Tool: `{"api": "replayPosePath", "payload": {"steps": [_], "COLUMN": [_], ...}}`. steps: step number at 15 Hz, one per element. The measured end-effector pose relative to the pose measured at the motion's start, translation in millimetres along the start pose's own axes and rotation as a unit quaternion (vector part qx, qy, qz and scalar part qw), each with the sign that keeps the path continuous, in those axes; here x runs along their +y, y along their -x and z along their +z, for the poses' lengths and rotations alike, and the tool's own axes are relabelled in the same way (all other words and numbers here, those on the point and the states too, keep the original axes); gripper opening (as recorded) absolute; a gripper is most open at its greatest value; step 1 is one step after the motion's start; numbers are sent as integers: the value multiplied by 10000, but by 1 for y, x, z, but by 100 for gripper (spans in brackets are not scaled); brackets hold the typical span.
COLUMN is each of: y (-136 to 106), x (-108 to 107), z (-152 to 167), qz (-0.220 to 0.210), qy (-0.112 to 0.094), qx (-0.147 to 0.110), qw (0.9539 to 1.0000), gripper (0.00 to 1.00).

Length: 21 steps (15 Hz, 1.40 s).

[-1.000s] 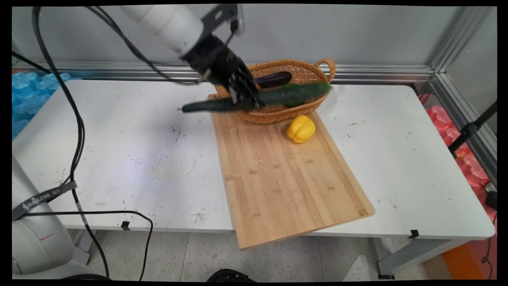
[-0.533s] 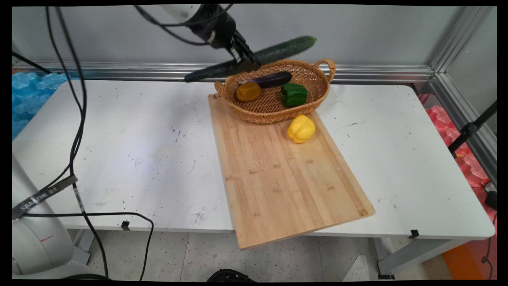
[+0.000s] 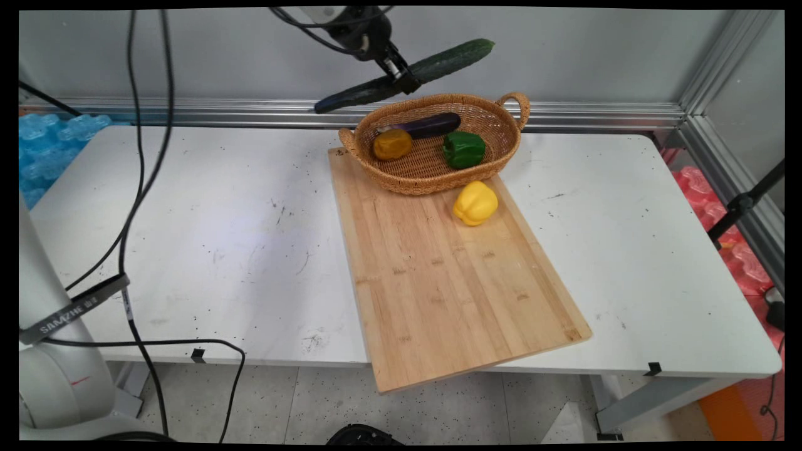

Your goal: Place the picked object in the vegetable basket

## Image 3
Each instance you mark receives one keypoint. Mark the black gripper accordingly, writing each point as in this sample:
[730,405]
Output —
[358,31]

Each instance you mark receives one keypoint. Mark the long dark green cucumber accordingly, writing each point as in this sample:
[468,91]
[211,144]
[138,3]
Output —
[451,59]

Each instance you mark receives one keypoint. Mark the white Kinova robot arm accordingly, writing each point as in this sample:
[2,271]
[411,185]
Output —
[56,376]

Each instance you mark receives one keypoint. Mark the dark purple eggplant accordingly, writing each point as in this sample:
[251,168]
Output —
[429,125]

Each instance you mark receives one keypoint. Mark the orange bell pepper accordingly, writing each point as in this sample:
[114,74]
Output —
[393,145]

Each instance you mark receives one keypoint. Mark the woven wicker basket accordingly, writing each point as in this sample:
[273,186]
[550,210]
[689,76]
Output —
[426,169]

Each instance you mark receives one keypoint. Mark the green bell pepper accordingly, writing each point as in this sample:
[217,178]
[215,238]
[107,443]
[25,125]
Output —
[464,150]

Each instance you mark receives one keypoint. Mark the yellow bell pepper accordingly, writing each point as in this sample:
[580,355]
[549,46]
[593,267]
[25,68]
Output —
[475,203]

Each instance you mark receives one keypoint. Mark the bamboo cutting board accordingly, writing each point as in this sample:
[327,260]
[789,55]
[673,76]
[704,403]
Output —
[438,294]

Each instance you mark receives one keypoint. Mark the black tape mark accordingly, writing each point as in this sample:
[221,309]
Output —
[653,369]
[198,355]

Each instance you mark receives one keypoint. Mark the blue foam mat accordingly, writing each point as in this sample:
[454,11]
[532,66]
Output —
[47,150]

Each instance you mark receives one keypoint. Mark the black round object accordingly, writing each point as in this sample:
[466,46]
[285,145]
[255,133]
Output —
[363,435]

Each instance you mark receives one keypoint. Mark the black tripod stand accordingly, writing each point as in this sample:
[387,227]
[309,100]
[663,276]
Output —
[742,203]

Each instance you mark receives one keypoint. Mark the red foam mat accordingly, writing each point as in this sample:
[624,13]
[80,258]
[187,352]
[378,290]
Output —
[745,263]

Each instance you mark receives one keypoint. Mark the small black box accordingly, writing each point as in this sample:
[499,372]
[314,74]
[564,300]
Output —
[775,313]

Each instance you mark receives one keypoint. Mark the orange floor panel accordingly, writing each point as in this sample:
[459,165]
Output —
[733,410]

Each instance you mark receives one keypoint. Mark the horizontal aluminium frame rail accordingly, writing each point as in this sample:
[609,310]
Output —
[219,113]

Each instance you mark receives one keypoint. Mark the upright aluminium frame post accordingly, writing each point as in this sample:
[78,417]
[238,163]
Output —
[720,62]

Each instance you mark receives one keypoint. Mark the slanted aluminium frame rail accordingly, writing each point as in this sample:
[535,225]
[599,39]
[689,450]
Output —
[739,194]

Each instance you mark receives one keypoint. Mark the white table leg frame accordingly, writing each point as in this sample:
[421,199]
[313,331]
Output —
[128,388]
[651,404]

